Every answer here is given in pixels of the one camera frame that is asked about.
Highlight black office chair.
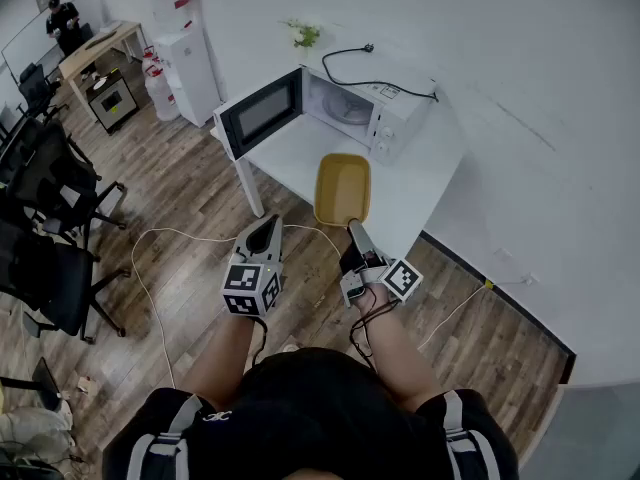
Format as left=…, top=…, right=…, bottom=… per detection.
left=0, top=217, right=132, bottom=345
left=0, top=116, right=128, bottom=249
left=16, top=62, right=63, bottom=120

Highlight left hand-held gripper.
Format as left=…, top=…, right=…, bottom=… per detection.
left=222, top=214, right=285, bottom=318

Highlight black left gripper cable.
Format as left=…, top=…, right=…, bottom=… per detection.
left=248, top=315, right=270, bottom=368

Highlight black power cable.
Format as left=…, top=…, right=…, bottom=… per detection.
left=321, top=42, right=440, bottom=104

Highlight wooden desk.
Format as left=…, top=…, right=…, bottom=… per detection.
left=58, top=19, right=145, bottom=125

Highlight person's black shirt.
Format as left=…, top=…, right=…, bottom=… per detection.
left=102, top=346, right=521, bottom=480

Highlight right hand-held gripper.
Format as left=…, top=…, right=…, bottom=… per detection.
left=339, top=218, right=425, bottom=310

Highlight white plastic bags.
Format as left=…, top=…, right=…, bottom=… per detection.
left=0, top=405, right=75, bottom=472

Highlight white cable with yellow plug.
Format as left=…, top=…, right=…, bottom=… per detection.
left=416, top=278, right=495, bottom=352

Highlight clear dispenser water bottle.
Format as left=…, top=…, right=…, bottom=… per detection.
left=151, top=0, right=202, bottom=37

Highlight person's right forearm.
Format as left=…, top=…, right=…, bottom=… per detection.
left=355, top=282, right=447, bottom=415

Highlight white flower bouquet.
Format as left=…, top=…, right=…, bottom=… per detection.
left=278, top=17, right=342, bottom=50

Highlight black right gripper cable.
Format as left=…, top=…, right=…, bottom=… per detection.
left=348, top=287, right=402, bottom=371

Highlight black countertop oven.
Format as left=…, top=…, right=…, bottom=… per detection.
left=85, top=69, right=140, bottom=135

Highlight whiteboard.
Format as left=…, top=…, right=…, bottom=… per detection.
left=0, top=8, right=67, bottom=85

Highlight white water dispenser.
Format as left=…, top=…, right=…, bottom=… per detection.
left=153, top=30, right=222, bottom=129

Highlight white microwave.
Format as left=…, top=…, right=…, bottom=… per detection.
left=213, top=64, right=439, bottom=167

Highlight person's left forearm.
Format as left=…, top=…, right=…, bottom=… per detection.
left=182, top=311, right=270, bottom=410

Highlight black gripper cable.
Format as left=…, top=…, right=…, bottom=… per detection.
left=348, top=287, right=402, bottom=371
left=248, top=315, right=270, bottom=368

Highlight white table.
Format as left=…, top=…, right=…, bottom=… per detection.
left=209, top=57, right=474, bottom=262

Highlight yellow rectangular tray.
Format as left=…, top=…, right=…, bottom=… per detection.
left=313, top=153, right=372, bottom=228

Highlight grey shoulder strap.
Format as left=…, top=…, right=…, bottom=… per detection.
left=441, top=389, right=502, bottom=480
left=125, top=394, right=204, bottom=480

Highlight long white floor cable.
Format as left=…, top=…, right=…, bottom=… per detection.
left=130, top=223, right=342, bottom=390

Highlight water jug with red handle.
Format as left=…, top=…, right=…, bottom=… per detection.
left=144, top=67, right=182, bottom=122
left=141, top=45, right=166, bottom=85

